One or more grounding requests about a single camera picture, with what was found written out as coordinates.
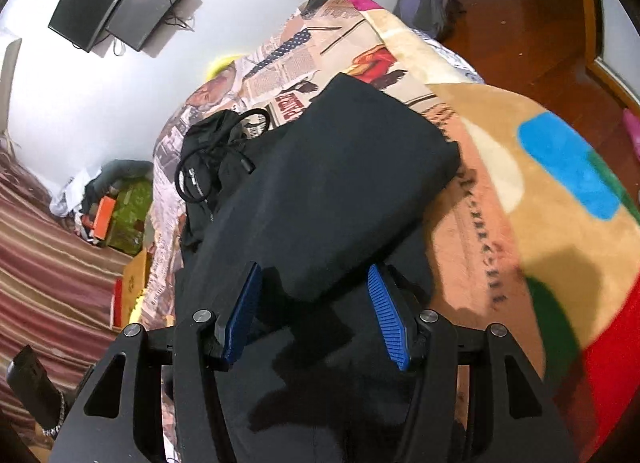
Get newspaper print blanket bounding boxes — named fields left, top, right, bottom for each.
left=131, top=0, right=640, bottom=463

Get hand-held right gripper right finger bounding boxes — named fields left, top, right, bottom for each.
left=367, top=264, right=582, bottom=463

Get black screen cable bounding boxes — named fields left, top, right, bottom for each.
left=160, top=0, right=197, bottom=35

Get orange box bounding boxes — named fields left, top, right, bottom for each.
left=91, top=196, right=119, bottom=240

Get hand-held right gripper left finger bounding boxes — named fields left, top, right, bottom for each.
left=51, top=262, right=265, bottom=463

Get black hooded jacket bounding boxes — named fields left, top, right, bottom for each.
left=172, top=72, right=462, bottom=463

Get pink object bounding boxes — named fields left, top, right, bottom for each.
left=622, top=110, right=640, bottom=160

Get green patterned box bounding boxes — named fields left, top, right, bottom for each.
left=106, top=178, right=154, bottom=257

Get white plastic bag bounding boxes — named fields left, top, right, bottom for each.
left=52, top=168, right=102, bottom=217

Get dark grey cloth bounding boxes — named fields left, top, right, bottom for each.
left=82, top=159, right=154, bottom=214

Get yellow pillow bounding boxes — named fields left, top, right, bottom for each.
left=206, top=54, right=247, bottom=82

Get wooden lap tray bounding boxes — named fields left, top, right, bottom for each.
left=122, top=248, right=152, bottom=305

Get small black flat screen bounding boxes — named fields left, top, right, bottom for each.
left=106, top=0, right=184, bottom=52

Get striped red brown cloth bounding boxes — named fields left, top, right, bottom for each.
left=0, top=148, right=137, bottom=444

